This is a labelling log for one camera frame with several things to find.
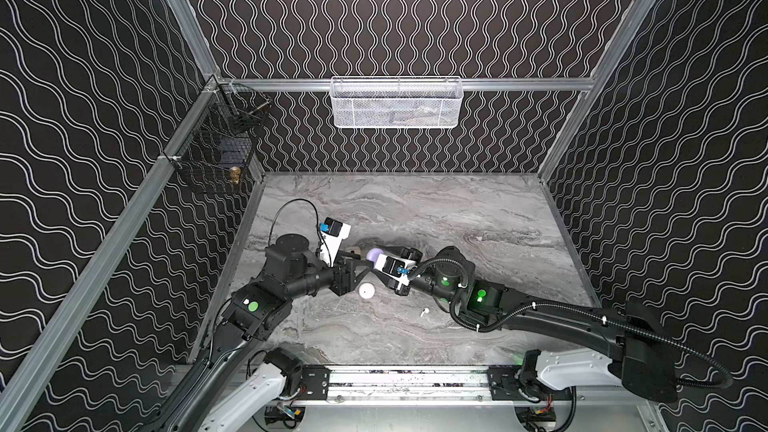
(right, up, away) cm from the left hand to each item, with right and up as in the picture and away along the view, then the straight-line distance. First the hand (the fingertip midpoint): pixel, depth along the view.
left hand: (370, 262), depth 64 cm
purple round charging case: (+1, +1, +2) cm, 2 cm away
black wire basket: (-47, +30, +27) cm, 62 cm away
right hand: (+1, +1, +4) cm, 4 cm away
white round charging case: (-2, -13, +24) cm, 27 cm away
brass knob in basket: (-38, +21, +18) cm, 47 cm away
